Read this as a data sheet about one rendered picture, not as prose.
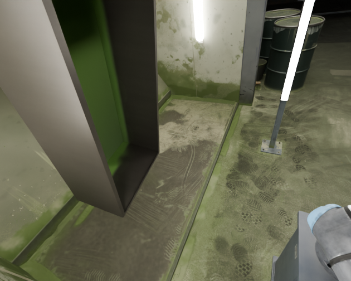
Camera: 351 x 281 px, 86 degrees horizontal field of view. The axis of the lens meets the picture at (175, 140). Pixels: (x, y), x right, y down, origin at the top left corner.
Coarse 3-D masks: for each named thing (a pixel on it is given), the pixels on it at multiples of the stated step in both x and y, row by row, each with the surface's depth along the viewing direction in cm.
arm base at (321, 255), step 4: (316, 240) 78; (316, 244) 76; (316, 248) 75; (320, 248) 73; (316, 252) 75; (320, 252) 73; (320, 256) 72; (324, 256) 71; (320, 260) 72; (324, 260) 71; (324, 264) 71; (328, 264) 71; (328, 268) 69; (328, 272) 70; (332, 272) 68; (336, 276) 68
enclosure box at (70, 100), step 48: (0, 0) 43; (48, 0) 41; (96, 0) 94; (144, 0) 87; (0, 48) 53; (48, 48) 48; (96, 48) 106; (144, 48) 102; (48, 96) 61; (96, 96) 117; (144, 96) 125; (48, 144) 84; (96, 144) 72; (144, 144) 159; (96, 192) 104
